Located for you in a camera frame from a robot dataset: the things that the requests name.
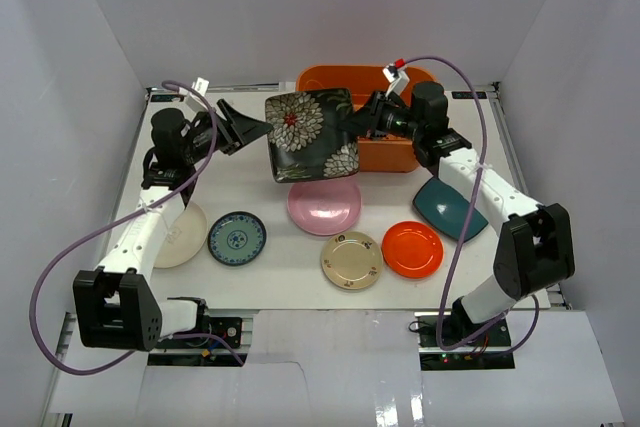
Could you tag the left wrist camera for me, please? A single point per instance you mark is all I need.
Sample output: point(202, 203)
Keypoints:
point(195, 93)

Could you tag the pink round plate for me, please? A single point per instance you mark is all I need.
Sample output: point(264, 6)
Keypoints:
point(325, 208)

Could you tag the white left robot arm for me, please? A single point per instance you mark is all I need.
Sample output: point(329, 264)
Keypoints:
point(114, 302)

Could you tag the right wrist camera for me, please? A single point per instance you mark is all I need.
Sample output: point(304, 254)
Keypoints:
point(396, 76)

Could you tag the black square floral plate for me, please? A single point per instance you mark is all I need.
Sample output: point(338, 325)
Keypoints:
point(306, 142)

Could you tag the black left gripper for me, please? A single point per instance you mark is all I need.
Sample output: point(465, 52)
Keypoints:
point(228, 128)

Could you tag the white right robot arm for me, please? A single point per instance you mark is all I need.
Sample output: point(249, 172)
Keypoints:
point(535, 247)

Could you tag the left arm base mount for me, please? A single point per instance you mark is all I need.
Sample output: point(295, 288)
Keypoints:
point(228, 328)

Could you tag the blue floral round plate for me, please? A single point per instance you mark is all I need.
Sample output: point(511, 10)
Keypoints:
point(237, 238)

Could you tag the orange round plate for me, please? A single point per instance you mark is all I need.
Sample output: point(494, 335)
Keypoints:
point(412, 249)

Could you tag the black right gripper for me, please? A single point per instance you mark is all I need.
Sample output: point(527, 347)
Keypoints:
point(368, 120)

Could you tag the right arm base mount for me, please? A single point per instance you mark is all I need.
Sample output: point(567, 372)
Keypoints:
point(496, 339)

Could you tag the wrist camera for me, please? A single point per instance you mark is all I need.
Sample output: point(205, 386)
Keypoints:
point(396, 76)
point(195, 93)

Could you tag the teal square plate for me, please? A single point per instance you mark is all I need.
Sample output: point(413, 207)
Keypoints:
point(441, 207)

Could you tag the beige round patterned plate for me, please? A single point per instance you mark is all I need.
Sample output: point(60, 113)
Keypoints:
point(352, 261)

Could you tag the orange plastic bin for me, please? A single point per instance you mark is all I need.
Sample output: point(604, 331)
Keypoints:
point(380, 154)

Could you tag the cream white round plate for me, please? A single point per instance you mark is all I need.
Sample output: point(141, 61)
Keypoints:
point(185, 238)

